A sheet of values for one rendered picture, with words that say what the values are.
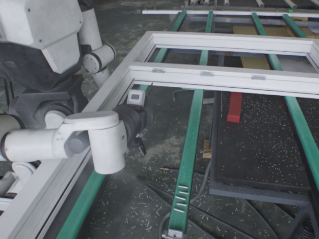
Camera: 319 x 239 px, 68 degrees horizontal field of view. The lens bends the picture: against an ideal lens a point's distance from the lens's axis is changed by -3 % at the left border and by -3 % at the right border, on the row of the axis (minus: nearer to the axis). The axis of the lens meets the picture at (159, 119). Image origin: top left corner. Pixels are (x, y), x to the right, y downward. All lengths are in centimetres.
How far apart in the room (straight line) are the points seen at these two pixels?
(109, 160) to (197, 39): 97
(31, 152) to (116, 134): 18
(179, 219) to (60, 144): 29
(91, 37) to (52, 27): 26
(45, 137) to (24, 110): 43
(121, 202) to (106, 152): 117
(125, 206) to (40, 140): 115
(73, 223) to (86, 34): 66
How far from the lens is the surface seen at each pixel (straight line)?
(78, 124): 49
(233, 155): 109
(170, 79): 98
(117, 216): 160
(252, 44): 136
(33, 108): 93
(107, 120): 47
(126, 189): 170
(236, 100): 137
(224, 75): 96
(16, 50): 75
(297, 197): 107
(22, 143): 56
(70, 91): 84
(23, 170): 116
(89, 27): 97
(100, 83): 105
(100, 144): 49
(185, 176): 62
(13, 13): 71
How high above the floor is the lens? 134
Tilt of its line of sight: 37 degrees down
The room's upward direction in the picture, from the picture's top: 2 degrees counter-clockwise
